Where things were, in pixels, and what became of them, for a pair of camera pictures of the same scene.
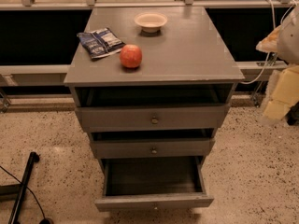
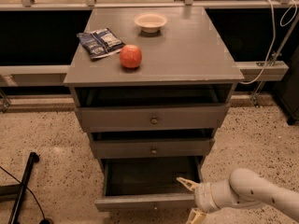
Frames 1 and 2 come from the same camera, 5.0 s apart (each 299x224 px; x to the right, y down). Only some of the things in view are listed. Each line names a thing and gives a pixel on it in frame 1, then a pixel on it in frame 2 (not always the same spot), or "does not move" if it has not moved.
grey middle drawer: (147, 147) does not move
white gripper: (290, 42) → (203, 196)
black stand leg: (17, 190) does not move
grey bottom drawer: (140, 183) does not move
